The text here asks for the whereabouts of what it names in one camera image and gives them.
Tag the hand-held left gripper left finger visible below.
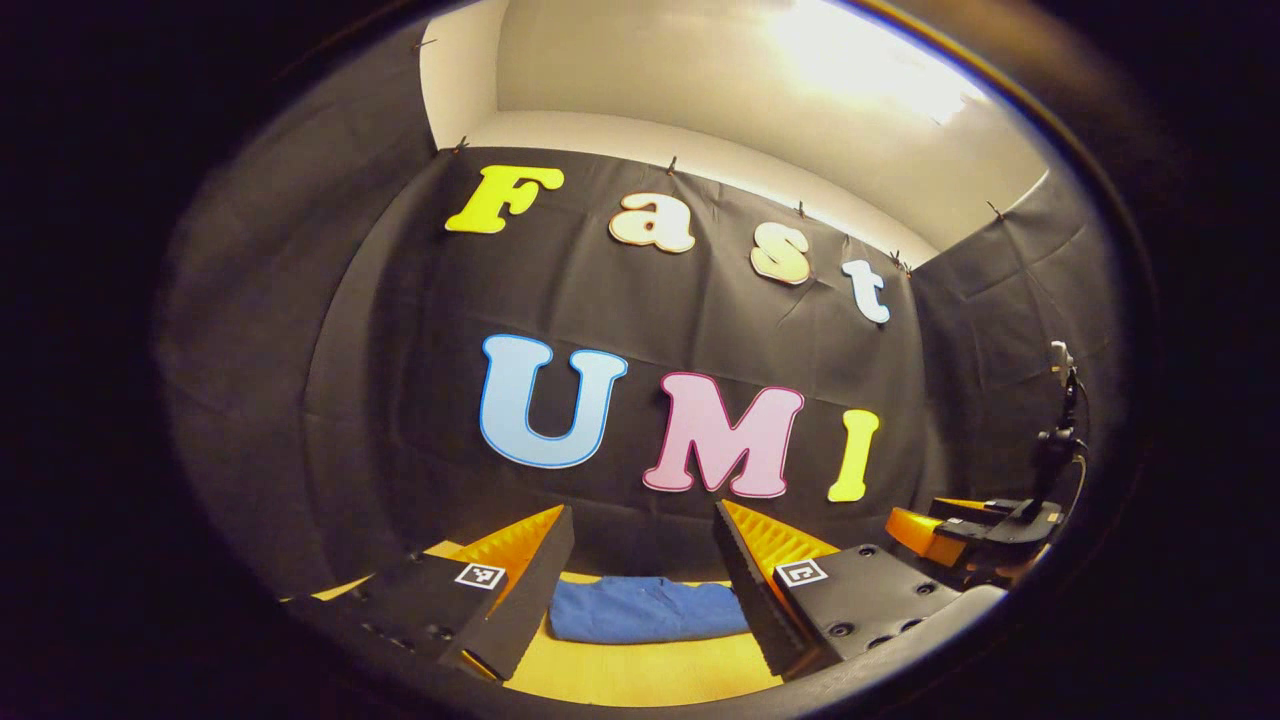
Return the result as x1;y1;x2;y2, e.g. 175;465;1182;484
285;505;576;683

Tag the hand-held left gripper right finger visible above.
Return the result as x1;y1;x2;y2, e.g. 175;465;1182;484
713;500;1006;681

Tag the blue shirt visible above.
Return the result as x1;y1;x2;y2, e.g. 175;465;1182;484
548;575;751;644

